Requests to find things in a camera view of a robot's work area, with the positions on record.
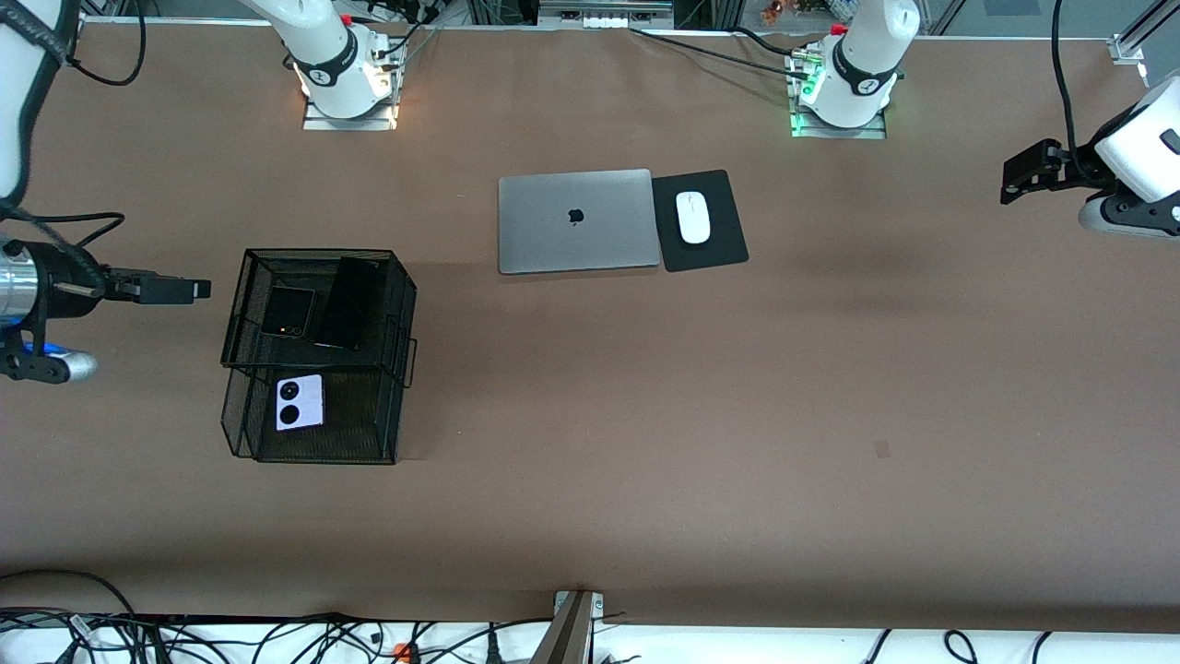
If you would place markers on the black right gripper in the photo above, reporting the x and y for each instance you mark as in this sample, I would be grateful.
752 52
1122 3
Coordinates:
63 275

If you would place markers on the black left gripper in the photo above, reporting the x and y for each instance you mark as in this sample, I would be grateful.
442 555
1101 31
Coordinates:
1086 164

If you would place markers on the small black flip phone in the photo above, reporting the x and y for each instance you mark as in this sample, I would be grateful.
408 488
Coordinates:
288 309

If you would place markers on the long black smartphone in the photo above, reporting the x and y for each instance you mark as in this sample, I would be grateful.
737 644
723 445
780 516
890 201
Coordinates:
348 304

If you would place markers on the lilac flip phone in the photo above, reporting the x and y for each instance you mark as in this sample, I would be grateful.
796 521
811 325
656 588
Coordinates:
313 415

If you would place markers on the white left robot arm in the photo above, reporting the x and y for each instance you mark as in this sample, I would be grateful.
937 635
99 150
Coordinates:
857 65

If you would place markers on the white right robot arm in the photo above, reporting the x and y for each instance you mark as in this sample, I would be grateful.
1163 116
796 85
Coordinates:
18 92

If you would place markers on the black mouse pad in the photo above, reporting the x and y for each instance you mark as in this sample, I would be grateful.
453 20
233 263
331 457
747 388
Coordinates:
724 249

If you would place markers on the white computer mouse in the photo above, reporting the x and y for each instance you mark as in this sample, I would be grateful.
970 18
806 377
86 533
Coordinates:
693 221

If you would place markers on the silver closed laptop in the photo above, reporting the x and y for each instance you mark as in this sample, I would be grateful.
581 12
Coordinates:
553 240

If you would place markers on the grey power strip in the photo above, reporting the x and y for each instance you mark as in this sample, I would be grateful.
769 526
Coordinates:
604 18

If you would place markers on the aluminium frame profile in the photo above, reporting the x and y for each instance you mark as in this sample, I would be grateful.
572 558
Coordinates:
1126 46

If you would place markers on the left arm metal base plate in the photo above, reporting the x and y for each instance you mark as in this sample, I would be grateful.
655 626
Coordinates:
802 132

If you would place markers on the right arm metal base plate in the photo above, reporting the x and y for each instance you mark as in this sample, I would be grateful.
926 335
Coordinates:
318 123

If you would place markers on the grey metal camera bracket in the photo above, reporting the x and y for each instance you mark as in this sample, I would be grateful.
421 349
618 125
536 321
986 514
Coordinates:
567 636

